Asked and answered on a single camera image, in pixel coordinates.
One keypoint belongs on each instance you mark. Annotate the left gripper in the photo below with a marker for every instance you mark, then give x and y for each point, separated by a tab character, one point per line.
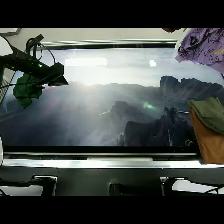
55	75

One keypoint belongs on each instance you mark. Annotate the dark green garment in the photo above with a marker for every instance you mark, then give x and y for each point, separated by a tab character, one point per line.
28	91

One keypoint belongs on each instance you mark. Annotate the silver frame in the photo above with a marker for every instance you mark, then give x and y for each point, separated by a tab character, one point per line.
133	164

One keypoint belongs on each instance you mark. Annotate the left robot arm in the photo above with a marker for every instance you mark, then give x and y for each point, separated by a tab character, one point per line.
23	65

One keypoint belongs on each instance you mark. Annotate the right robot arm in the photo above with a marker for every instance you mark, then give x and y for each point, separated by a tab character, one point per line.
173	185

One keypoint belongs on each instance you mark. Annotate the purple printed garment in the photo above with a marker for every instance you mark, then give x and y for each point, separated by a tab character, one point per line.
203	46

